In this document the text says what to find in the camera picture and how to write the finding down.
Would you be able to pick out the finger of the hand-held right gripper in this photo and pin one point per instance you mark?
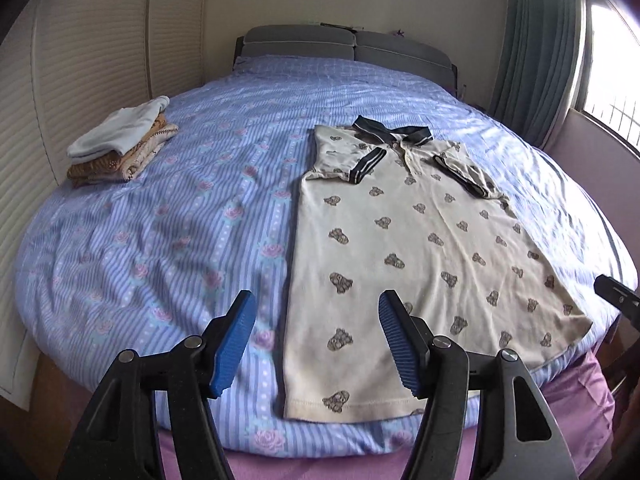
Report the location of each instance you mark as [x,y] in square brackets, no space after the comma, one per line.
[617,291]

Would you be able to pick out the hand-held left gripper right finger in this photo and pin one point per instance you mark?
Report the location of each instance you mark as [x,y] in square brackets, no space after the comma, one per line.
[400,347]

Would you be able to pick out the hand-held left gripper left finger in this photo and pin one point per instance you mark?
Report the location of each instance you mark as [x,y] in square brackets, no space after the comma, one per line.
[232,347]

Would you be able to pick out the beige bear print polo shirt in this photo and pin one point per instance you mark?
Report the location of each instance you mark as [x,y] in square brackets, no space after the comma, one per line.
[415,260]

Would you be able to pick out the purple bed sheet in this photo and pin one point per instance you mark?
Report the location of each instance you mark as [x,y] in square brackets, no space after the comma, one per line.
[570,400]

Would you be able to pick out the blue striped floral duvet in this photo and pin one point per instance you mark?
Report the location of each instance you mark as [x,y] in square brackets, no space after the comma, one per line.
[175,220]

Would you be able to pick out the cream patterned folded garment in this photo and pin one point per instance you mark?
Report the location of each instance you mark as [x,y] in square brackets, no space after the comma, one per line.
[147,152]

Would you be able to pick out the barred window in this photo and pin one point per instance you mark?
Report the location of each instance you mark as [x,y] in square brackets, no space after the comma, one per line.
[612,75]

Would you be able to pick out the brown folded garment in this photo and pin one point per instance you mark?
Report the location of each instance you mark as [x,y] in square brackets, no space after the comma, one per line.
[95,167]

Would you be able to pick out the white folded garment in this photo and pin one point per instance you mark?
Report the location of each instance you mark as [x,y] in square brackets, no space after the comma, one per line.
[117,135]

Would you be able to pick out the grey-green curtain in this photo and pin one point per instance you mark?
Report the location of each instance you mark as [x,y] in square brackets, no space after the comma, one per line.
[537,45]

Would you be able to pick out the grey headboard cushion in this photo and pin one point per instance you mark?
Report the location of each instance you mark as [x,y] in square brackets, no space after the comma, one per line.
[402,52]
[295,42]

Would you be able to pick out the wide louvered wardrobe door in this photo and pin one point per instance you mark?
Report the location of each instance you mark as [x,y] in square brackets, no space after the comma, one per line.
[65,75]

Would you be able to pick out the narrow louvered wardrobe door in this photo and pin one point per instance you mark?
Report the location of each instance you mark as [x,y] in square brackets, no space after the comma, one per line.
[177,30]

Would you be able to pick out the black flat item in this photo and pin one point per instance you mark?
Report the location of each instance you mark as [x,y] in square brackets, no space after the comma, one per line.
[340,26]

